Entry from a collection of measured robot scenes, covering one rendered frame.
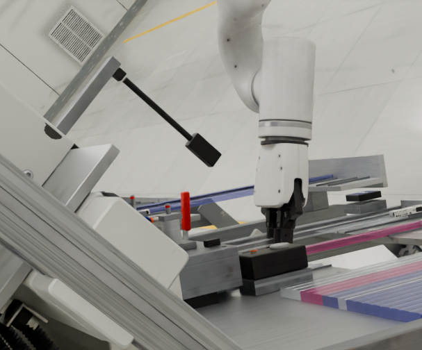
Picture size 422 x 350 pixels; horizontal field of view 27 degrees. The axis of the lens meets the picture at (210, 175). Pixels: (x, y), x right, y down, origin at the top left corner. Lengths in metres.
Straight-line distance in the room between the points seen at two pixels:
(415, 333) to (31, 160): 0.34
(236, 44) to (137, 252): 0.88
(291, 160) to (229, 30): 0.23
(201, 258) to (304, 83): 0.45
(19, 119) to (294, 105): 0.71
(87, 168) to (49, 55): 8.50
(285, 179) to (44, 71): 7.84
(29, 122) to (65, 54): 8.48
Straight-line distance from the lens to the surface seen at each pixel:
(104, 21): 9.37
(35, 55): 9.08
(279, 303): 0.96
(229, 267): 1.01
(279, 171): 1.32
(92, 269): 0.56
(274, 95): 1.34
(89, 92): 1.06
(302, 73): 1.35
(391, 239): 1.33
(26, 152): 0.70
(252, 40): 1.43
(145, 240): 0.57
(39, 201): 0.55
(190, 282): 0.99
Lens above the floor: 1.53
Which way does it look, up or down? 20 degrees down
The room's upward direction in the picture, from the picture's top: 48 degrees counter-clockwise
